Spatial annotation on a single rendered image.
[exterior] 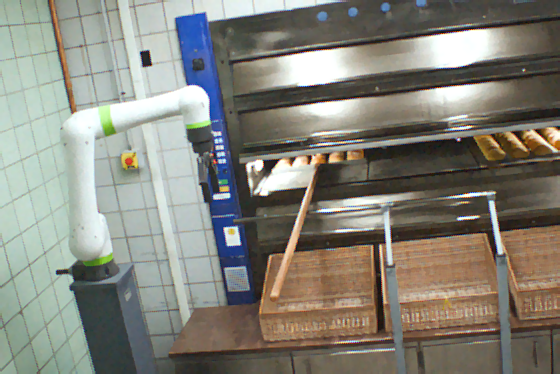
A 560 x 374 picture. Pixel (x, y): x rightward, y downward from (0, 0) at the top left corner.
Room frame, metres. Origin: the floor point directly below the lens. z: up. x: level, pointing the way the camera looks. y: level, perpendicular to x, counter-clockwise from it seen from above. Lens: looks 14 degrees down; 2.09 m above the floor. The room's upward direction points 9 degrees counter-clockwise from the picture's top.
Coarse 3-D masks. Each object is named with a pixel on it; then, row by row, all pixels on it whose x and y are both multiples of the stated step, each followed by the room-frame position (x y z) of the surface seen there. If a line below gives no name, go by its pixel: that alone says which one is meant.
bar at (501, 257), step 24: (480, 192) 2.90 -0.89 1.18; (264, 216) 3.08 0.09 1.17; (288, 216) 3.06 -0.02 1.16; (312, 216) 3.04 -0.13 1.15; (384, 216) 2.95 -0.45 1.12; (504, 264) 2.66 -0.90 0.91; (504, 288) 2.66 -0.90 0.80; (504, 312) 2.66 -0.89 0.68; (504, 336) 2.66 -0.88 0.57; (504, 360) 2.66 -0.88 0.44
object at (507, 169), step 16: (416, 176) 3.33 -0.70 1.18; (432, 176) 3.29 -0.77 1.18; (448, 176) 3.28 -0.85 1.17; (464, 176) 3.26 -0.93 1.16; (480, 176) 3.25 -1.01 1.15; (256, 192) 3.51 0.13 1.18; (272, 192) 3.47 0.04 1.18; (288, 192) 3.43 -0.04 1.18; (304, 192) 3.42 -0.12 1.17; (320, 192) 3.40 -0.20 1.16; (336, 192) 3.39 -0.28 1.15
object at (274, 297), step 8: (312, 176) 3.56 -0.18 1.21; (312, 184) 3.39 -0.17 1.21; (312, 192) 3.28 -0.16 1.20; (304, 200) 3.12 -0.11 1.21; (304, 208) 3.00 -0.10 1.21; (304, 216) 2.91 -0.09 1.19; (296, 224) 2.78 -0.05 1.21; (296, 232) 2.68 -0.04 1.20; (296, 240) 2.60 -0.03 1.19; (288, 248) 2.49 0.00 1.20; (288, 256) 2.41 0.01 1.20; (288, 264) 2.35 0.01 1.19; (280, 272) 2.26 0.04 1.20; (280, 280) 2.19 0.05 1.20; (280, 288) 2.14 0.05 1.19; (272, 296) 2.08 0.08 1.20
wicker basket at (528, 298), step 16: (512, 240) 3.18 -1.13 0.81; (528, 240) 3.16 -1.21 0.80; (544, 240) 3.14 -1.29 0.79; (512, 256) 3.16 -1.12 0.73; (528, 256) 3.14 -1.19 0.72; (544, 256) 3.13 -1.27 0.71; (512, 272) 2.88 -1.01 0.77; (528, 272) 3.12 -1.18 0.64; (544, 272) 3.11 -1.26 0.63; (512, 288) 2.86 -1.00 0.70; (528, 288) 3.04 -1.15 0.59; (544, 288) 2.73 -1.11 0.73; (512, 304) 2.89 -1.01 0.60; (528, 304) 2.88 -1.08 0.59; (544, 304) 2.73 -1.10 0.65; (528, 320) 2.74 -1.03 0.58
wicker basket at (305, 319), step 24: (312, 264) 3.37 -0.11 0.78; (336, 264) 3.34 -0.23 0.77; (360, 264) 3.31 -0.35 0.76; (264, 288) 3.15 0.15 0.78; (288, 288) 3.37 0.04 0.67; (312, 288) 3.34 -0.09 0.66; (336, 288) 3.31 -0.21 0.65; (264, 312) 3.06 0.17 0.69; (288, 312) 2.94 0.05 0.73; (312, 312) 2.92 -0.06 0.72; (336, 312) 2.90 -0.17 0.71; (360, 312) 2.89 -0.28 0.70; (264, 336) 2.97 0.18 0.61; (288, 336) 2.95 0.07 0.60; (312, 336) 2.93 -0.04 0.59
